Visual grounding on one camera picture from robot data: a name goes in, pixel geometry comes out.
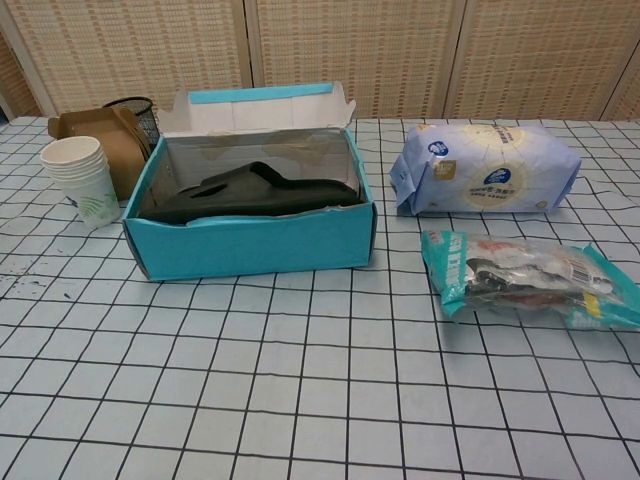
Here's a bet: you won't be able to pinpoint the teal cardboard shoe box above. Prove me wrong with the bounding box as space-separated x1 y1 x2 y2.
122 79 376 280

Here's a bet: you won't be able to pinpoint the blue checkered tablecloth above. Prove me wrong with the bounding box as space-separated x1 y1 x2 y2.
0 113 640 480

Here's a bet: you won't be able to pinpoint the light blue tissue pack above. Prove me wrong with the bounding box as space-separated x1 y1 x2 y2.
388 122 583 217

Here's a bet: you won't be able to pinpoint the teal clear snack bag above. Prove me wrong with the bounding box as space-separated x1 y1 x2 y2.
419 228 640 332

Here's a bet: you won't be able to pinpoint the black mesh pen holder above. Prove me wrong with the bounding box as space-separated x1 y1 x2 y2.
103 96 162 151

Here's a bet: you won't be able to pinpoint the stacked white paper cups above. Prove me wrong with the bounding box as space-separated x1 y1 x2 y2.
39 135 123 230

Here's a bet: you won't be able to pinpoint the beige woven folding screen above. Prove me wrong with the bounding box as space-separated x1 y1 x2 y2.
0 0 640 124

